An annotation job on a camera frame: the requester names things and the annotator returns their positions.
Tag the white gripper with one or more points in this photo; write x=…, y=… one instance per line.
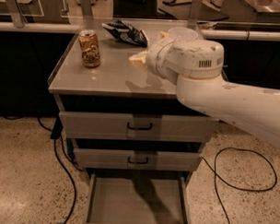
x=153, y=57

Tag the orange soda can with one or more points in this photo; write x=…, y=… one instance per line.
x=89, y=47

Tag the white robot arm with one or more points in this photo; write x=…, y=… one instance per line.
x=195, y=67

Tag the grey drawer cabinet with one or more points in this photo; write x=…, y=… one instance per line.
x=116, y=86

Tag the top grey drawer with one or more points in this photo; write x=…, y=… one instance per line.
x=126, y=126

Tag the middle grey drawer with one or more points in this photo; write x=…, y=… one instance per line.
x=136, y=159

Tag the bottom grey open drawer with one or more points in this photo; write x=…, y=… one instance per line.
x=136, y=198

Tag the dark blue chip bag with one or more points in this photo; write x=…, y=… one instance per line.
x=125, y=32

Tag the white bowl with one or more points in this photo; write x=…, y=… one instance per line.
x=183, y=34

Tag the black power adapter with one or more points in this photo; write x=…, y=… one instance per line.
x=57, y=129

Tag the white horizontal rail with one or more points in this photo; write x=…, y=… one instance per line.
x=207, y=33

